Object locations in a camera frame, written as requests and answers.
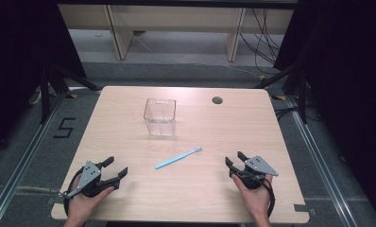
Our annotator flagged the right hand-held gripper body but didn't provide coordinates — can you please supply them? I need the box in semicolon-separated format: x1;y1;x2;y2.
230;155;279;191

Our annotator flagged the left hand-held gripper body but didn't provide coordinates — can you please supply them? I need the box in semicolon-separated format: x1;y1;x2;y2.
65;160;121;199

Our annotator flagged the light blue toothbrush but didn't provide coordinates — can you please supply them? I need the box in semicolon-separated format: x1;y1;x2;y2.
154;145;204;170

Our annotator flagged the clear plastic container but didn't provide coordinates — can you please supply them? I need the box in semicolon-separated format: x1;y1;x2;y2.
143;97;178;137

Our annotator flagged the person's left hand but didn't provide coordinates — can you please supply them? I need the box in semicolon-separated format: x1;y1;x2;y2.
65;174;115;222

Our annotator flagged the person's right hand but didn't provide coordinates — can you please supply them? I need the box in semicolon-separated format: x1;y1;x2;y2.
231;173;274;222

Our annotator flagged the grey tape piece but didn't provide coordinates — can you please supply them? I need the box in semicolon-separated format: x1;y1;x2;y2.
46;196;65;206
293;203;316;218

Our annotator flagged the black metal stand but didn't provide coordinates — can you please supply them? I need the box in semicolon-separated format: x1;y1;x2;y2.
252;61;311;125
39;61;103;125

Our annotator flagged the black curtain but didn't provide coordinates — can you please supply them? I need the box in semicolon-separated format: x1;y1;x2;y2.
0;0;88;159
272;0;376;219

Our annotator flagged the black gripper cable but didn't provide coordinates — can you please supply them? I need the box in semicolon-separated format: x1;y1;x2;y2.
261;175;276;219
62;166;85;216

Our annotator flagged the black floor cable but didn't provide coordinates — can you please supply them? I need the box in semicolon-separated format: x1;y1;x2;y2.
273;106;304;121

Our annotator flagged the metal floor rail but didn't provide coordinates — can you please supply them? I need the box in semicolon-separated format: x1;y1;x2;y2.
284;94;361;227
0;90;68;227

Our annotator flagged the bundle of black cables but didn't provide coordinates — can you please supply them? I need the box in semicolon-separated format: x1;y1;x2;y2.
239;9;285;76

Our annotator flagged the light wooden desk frame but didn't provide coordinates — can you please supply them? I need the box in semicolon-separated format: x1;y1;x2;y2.
57;3;296;62

